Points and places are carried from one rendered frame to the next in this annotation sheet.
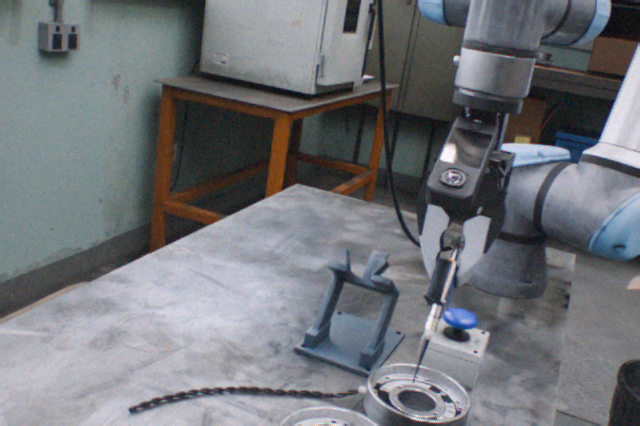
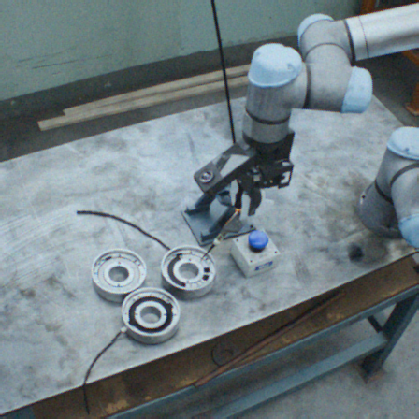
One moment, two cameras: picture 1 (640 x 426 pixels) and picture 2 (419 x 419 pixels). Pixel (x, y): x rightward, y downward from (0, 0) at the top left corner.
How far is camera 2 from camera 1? 0.84 m
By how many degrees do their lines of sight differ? 43
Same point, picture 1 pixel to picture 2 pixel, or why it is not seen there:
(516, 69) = (259, 128)
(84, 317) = (105, 150)
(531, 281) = (391, 227)
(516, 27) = (256, 107)
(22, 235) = (246, 19)
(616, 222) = (405, 223)
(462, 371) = (244, 267)
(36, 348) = (72, 162)
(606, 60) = not seen: outside the picture
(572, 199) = (400, 194)
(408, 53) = not seen: outside the picture
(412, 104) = not seen: outside the picture
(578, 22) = (325, 108)
